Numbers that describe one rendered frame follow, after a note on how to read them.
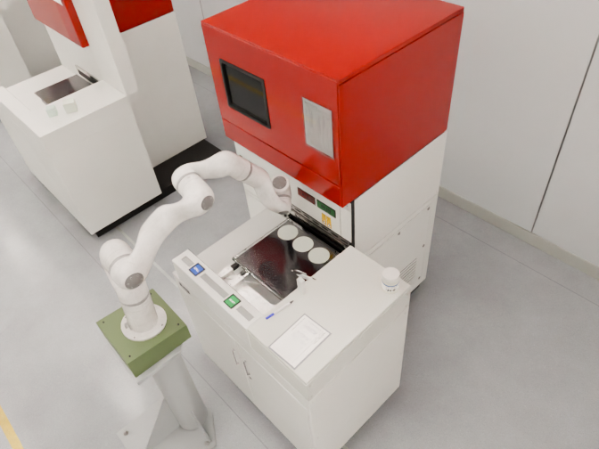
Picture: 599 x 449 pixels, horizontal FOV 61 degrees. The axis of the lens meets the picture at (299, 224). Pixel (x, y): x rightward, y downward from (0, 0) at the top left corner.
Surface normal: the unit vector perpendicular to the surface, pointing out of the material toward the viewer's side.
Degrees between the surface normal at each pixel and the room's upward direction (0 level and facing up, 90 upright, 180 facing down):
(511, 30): 90
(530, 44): 90
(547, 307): 0
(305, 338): 0
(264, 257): 0
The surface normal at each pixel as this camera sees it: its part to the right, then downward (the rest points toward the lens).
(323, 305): -0.08, -0.70
